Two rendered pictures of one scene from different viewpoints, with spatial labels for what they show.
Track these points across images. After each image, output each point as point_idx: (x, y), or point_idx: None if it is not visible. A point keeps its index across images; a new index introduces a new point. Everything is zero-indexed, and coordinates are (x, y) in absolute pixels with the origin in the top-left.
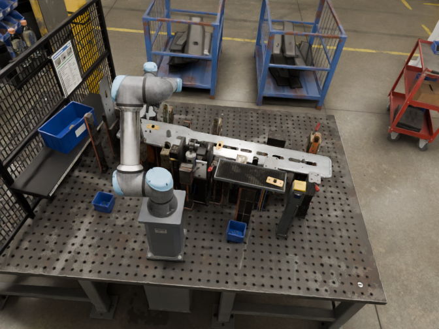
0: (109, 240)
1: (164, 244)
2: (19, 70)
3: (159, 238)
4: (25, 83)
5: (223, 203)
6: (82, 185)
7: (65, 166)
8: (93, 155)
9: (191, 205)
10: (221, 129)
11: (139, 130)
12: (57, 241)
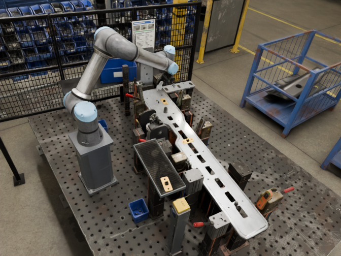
0: None
1: (82, 169)
2: (102, 17)
3: (79, 161)
4: None
5: None
6: (108, 113)
7: None
8: (133, 103)
9: (137, 169)
10: (229, 145)
11: (97, 70)
12: (62, 129)
